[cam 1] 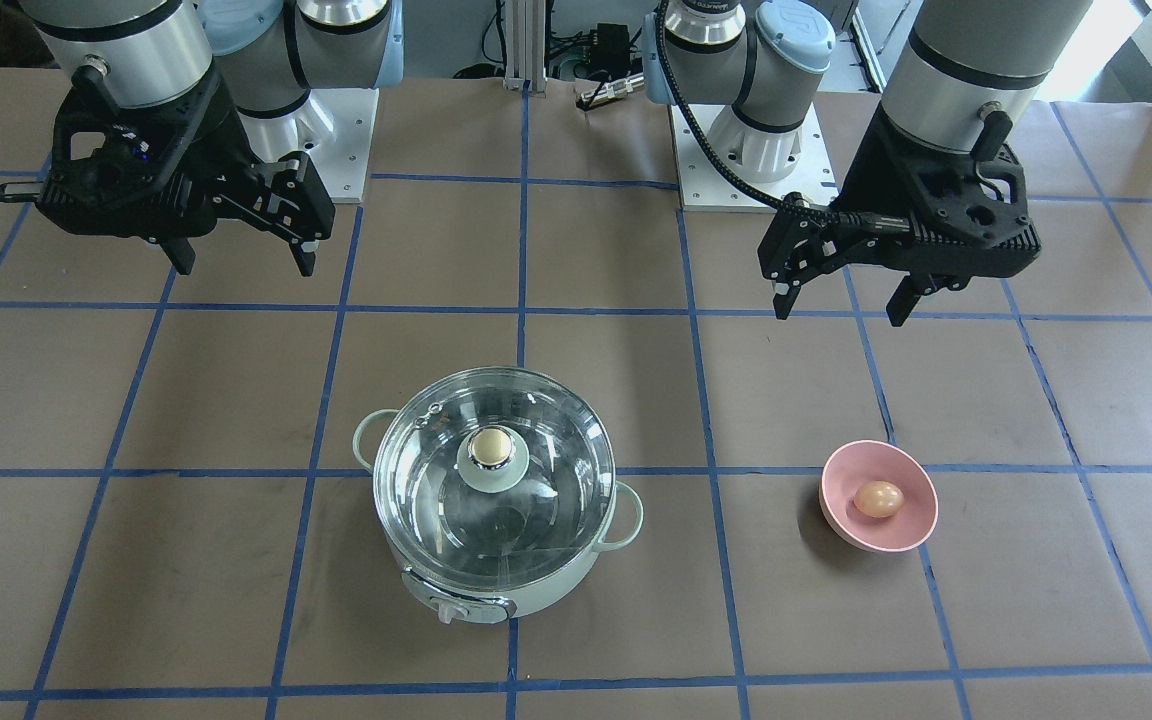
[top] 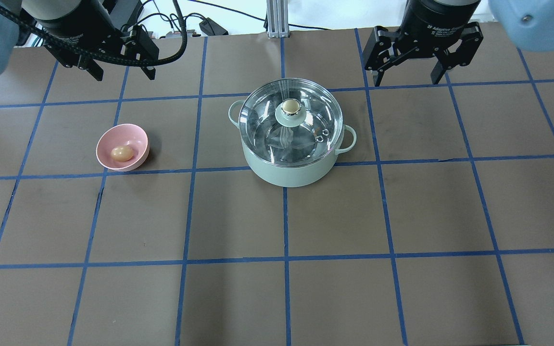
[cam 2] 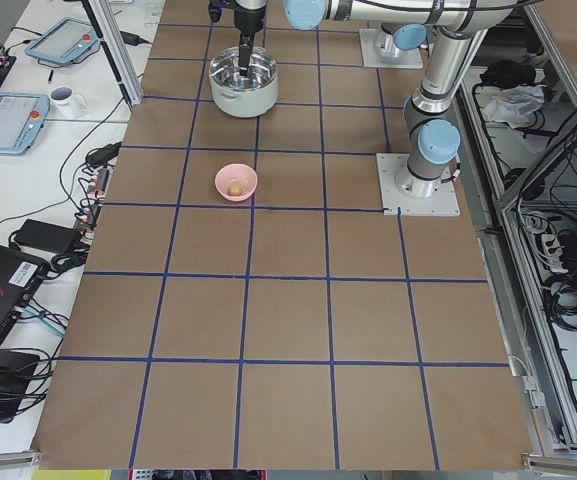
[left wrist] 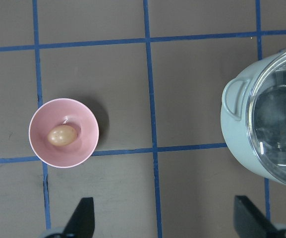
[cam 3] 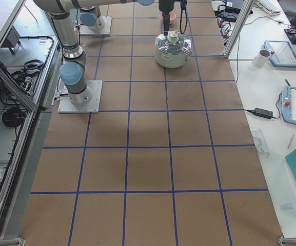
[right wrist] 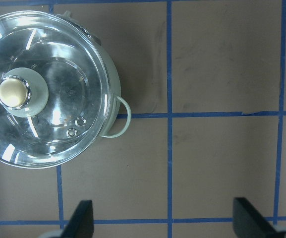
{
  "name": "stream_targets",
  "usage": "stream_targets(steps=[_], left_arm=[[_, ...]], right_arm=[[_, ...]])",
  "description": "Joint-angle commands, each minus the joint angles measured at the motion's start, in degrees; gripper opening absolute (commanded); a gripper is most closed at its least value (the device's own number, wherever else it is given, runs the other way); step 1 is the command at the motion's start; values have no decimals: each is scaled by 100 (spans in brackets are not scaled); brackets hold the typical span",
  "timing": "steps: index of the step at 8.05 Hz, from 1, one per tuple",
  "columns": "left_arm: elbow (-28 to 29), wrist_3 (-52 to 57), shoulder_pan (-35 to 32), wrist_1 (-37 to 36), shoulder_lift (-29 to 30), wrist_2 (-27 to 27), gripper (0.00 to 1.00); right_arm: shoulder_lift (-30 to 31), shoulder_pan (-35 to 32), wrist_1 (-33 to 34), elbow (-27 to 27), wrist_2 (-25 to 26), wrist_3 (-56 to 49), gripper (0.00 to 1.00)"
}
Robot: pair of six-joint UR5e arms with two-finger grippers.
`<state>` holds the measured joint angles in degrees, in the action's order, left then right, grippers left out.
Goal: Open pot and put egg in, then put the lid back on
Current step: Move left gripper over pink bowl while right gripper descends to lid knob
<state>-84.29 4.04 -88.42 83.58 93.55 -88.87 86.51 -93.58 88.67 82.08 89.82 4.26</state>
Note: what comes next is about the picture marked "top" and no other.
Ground pink bowl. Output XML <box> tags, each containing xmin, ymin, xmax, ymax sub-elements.
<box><xmin>95</xmin><ymin>124</ymin><xmax>150</xmax><ymax>172</ymax></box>

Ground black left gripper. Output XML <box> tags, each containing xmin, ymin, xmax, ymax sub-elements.
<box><xmin>21</xmin><ymin>0</ymin><xmax>160</xmax><ymax>81</ymax></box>

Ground mint green cooking pot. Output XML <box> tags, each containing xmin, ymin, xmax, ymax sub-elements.
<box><xmin>228</xmin><ymin>77</ymin><xmax>357</xmax><ymax>187</ymax></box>

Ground glass pot lid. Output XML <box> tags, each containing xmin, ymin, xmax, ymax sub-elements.
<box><xmin>228</xmin><ymin>77</ymin><xmax>344</xmax><ymax>167</ymax></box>

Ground aluminium frame post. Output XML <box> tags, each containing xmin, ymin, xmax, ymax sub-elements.
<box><xmin>265</xmin><ymin>0</ymin><xmax>290</xmax><ymax>38</ymax></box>

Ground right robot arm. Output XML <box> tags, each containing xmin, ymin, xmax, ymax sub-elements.
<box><xmin>362</xmin><ymin>0</ymin><xmax>554</xmax><ymax>87</ymax></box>

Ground brown egg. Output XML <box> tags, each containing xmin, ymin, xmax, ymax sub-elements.
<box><xmin>110</xmin><ymin>145</ymin><xmax>135</xmax><ymax>162</ymax></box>

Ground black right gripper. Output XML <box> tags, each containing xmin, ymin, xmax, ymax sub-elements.
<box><xmin>364</xmin><ymin>0</ymin><xmax>484</xmax><ymax>87</ymax></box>

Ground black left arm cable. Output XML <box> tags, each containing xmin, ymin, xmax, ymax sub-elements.
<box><xmin>0</xmin><ymin>0</ymin><xmax>189</xmax><ymax>68</ymax></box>

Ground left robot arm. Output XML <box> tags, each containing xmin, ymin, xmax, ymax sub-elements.
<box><xmin>0</xmin><ymin>0</ymin><xmax>160</xmax><ymax>81</ymax></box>

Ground black power adapter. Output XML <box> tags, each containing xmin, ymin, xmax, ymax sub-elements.
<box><xmin>199</xmin><ymin>17</ymin><xmax>229</xmax><ymax>37</ymax></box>

